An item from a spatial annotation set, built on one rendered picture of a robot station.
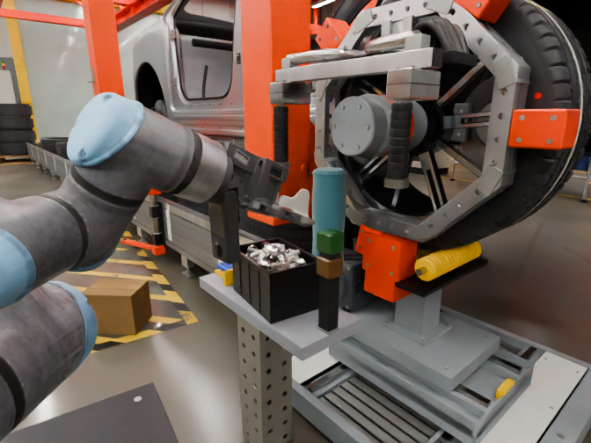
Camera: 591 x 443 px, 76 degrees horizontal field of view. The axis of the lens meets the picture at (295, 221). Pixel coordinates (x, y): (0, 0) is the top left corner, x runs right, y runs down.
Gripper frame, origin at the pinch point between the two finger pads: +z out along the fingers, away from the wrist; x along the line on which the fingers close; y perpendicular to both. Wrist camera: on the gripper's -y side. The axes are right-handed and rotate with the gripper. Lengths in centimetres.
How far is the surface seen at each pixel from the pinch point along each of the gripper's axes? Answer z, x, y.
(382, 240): 37.6, 3.8, 3.5
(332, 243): 7.0, -4.3, -1.8
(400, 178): 9.2, -12.6, 12.7
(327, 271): 8.8, -3.7, -7.0
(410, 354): 58, -4, -24
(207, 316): 59, 90, -48
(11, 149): 93, 840, -3
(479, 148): 80, 3, 46
